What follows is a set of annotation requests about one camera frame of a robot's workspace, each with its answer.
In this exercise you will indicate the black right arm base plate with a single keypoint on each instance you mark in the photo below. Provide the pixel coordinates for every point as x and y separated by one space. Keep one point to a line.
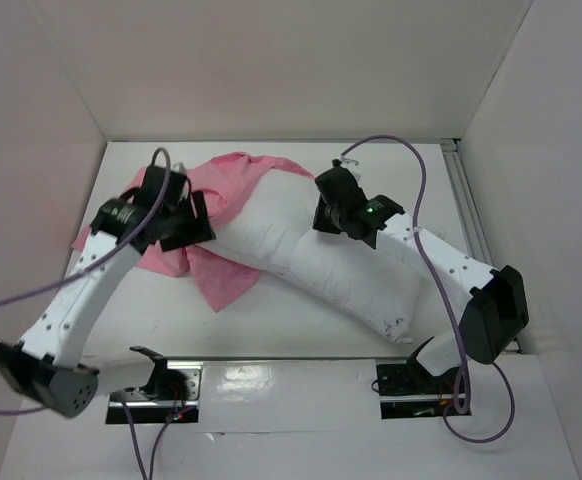
401 396

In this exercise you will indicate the aluminium table edge rail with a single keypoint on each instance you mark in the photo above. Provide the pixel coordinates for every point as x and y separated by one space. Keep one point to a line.
97 359

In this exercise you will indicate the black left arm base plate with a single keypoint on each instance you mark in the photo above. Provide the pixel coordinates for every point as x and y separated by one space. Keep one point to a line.
152 389

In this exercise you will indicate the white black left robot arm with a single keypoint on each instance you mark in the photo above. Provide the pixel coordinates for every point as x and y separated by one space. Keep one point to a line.
45 365

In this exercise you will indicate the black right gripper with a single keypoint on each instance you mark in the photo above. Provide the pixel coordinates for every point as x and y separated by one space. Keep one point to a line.
328 214

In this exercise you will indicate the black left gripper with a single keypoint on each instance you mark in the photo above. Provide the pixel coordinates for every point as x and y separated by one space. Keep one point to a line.
206 233

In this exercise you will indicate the white pillow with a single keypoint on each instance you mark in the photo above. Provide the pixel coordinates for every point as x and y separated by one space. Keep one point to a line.
273 232

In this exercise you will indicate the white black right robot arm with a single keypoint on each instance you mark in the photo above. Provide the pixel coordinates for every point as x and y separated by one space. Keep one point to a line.
422 251

